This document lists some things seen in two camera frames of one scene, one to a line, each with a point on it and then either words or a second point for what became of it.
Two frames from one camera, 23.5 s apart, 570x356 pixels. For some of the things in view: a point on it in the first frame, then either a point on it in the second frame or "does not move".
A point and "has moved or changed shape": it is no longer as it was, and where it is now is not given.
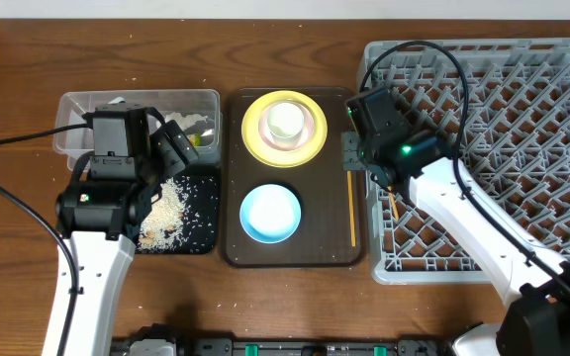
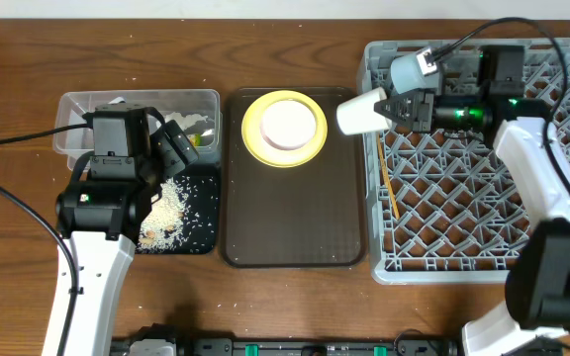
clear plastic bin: x=196 y=111 does not move
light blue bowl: x=270 y=214 -> x=408 y=75
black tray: x=200 y=233 does not move
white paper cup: x=285 y=122 has moved or changed shape
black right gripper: x=352 y=154 -> x=425 y=111
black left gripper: x=174 y=163 does not move
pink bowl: x=306 y=134 does not move
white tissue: x=182 y=122 does not move
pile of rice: x=162 y=227 does not move
